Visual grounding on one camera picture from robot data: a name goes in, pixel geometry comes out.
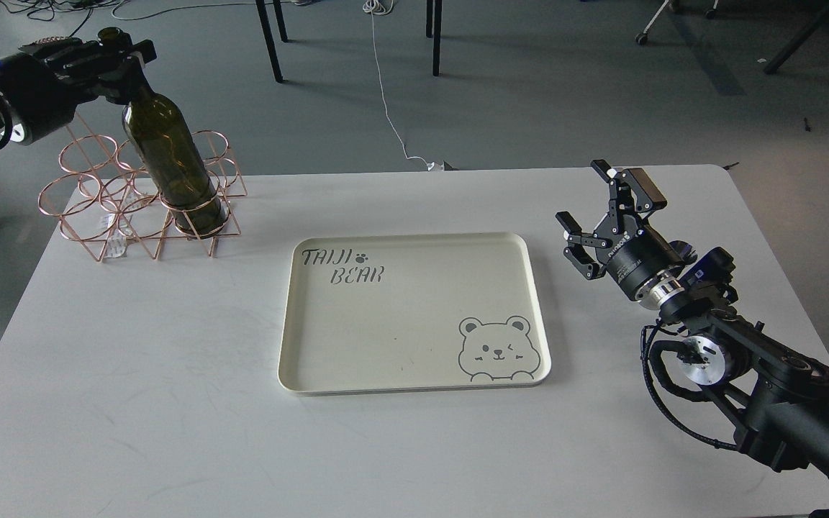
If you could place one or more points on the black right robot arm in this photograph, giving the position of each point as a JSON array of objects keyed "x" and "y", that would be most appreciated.
[{"x": 711, "y": 373}]

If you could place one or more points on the dark green wine bottle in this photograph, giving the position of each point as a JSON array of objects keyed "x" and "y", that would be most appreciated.
[{"x": 161, "y": 137}]

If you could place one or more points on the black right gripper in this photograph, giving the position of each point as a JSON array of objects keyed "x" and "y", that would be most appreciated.
[{"x": 631, "y": 251}]

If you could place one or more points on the black table leg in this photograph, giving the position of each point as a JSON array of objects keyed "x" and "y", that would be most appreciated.
[
  {"x": 272, "y": 21},
  {"x": 433, "y": 31}
]

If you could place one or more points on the cream bear serving tray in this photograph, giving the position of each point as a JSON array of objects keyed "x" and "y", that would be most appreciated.
[{"x": 412, "y": 312}]

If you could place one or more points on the copper wire wine rack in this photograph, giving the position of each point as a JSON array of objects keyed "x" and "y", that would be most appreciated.
[{"x": 106, "y": 200}]

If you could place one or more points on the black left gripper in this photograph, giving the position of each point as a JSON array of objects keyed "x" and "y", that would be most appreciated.
[{"x": 45, "y": 81}]

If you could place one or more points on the chair base with caster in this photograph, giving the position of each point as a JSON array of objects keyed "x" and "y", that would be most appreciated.
[{"x": 671, "y": 9}]

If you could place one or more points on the steel double jigger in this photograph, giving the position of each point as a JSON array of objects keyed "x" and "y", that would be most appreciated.
[{"x": 685, "y": 251}]

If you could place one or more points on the black table leg right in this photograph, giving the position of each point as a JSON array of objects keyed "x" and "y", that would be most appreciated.
[{"x": 433, "y": 31}]

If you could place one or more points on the black table leg left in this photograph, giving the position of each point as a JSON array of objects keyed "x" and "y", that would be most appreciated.
[{"x": 272, "y": 21}]

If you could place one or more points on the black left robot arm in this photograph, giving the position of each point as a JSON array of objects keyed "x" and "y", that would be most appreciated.
[{"x": 43, "y": 84}]

